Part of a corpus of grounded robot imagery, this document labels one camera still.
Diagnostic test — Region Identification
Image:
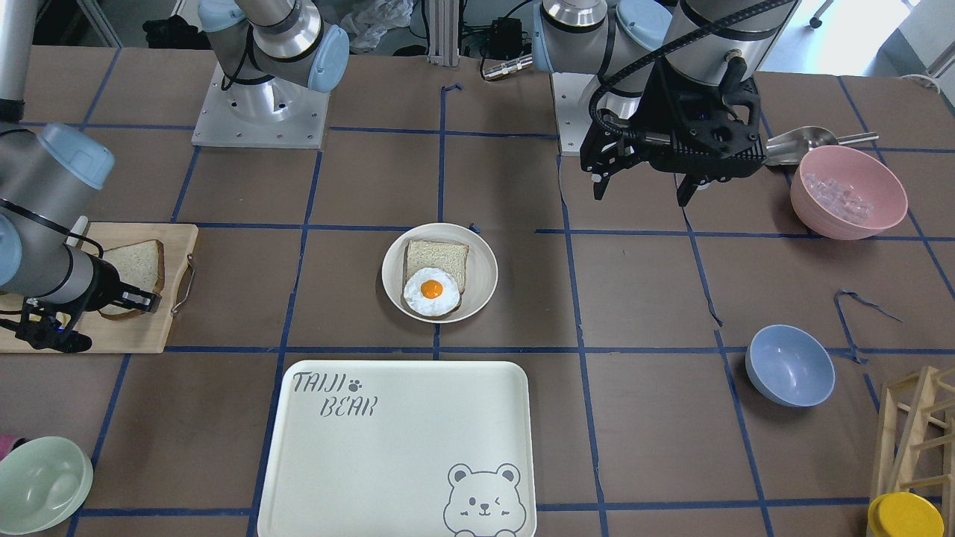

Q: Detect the bread slice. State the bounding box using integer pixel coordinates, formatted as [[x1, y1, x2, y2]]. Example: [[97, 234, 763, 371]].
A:
[[404, 240, 470, 295], [104, 240, 165, 295]]

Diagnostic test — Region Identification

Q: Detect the cream round plate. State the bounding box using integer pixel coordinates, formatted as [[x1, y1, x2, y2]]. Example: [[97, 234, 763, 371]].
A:
[[380, 223, 498, 324]]

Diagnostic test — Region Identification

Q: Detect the bread slice in plate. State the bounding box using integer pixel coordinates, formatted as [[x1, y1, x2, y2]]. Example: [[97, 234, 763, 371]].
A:
[[404, 240, 470, 295]]

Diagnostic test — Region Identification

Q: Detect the wooden cutting board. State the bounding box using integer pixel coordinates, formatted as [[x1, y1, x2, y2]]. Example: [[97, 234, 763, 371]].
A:
[[0, 222, 200, 354]]

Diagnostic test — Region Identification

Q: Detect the pink cloth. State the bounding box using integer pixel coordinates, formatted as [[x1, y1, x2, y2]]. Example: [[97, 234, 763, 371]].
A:
[[0, 434, 28, 461]]

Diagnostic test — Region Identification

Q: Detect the metal scoop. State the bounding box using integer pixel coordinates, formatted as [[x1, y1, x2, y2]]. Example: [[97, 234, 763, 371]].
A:
[[764, 126, 880, 166]]

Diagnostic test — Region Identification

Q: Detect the green bowl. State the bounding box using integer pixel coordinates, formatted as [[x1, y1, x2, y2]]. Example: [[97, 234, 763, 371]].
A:
[[1, 436, 93, 535]]

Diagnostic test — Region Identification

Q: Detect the pink bowl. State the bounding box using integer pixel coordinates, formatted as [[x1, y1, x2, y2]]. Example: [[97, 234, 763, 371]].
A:
[[790, 145, 909, 240]]

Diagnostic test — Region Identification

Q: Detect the blue bowl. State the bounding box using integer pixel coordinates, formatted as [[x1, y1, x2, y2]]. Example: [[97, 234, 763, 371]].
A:
[[745, 325, 836, 408]]

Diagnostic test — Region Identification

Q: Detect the toy fried egg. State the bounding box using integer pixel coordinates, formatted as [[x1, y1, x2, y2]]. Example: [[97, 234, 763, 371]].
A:
[[402, 268, 461, 318]]

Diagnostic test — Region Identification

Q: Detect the cream bear tray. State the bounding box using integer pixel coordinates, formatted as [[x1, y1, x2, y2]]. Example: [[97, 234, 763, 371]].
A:
[[257, 360, 538, 536]]

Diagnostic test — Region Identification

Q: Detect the wooden rack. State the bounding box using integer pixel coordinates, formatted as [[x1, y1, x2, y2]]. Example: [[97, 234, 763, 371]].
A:
[[870, 366, 953, 518]]

